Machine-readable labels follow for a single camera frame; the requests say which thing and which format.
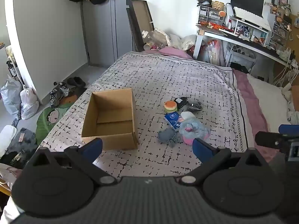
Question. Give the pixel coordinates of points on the blue tissue packet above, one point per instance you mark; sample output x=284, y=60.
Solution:
x=172, y=120

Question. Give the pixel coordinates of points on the grey sneakers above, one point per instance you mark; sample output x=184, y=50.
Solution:
x=57, y=93

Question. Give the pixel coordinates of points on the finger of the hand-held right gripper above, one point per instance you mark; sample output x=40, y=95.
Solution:
x=268, y=139
x=288, y=128

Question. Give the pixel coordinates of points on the green cartoon floor mat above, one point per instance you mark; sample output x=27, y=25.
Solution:
x=52, y=117

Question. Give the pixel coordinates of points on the white desk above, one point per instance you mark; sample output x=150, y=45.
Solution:
x=199, y=44

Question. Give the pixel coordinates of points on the white monitor riser shelf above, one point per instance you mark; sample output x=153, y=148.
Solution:
x=257, y=24

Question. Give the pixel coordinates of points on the grey plastic bag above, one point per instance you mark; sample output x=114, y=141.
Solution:
x=10, y=95

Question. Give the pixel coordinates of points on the grey plush toy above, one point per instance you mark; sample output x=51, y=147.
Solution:
x=165, y=135

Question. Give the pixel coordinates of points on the white black-patterned blanket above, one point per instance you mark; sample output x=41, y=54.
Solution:
x=151, y=79

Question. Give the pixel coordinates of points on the clear drawer organizer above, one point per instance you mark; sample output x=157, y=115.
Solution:
x=205, y=14

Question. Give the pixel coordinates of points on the blue and pink plush toy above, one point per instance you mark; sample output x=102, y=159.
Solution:
x=194, y=130

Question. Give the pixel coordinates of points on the black fabric pouch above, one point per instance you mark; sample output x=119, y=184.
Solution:
x=181, y=102

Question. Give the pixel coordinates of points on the pink bed sheet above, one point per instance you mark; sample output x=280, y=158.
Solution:
x=252, y=107

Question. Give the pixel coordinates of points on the crumpled white plastic bag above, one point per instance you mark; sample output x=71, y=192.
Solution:
x=184, y=42

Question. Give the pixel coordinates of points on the woven basket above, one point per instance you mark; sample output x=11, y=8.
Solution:
x=218, y=5

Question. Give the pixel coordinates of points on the white keyboard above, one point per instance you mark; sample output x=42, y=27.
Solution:
x=245, y=13

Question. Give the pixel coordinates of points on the grey door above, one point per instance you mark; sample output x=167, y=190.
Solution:
x=100, y=28

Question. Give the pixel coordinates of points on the grey fabric pouch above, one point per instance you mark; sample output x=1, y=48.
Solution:
x=194, y=105

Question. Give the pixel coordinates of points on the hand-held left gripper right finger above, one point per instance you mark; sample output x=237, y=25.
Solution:
x=201, y=149

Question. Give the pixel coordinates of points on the brown leaning board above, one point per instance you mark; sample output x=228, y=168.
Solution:
x=140, y=21

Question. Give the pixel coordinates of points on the dark slippers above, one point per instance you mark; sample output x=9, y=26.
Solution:
x=76, y=81

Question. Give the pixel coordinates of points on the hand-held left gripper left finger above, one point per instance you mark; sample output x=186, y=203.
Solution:
x=93, y=147

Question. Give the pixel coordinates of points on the white duvet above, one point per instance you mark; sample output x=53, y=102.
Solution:
x=268, y=93

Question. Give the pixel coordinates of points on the dark clothes pile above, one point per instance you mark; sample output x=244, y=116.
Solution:
x=22, y=144

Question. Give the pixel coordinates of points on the white soft pad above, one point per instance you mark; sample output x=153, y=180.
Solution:
x=188, y=115

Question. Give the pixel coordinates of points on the burger plush toy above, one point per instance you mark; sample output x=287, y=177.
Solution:
x=170, y=106

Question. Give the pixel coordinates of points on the black computer monitor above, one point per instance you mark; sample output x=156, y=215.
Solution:
x=247, y=0

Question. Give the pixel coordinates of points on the brown cardboard box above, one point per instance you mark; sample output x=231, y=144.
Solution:
x=109, y=142

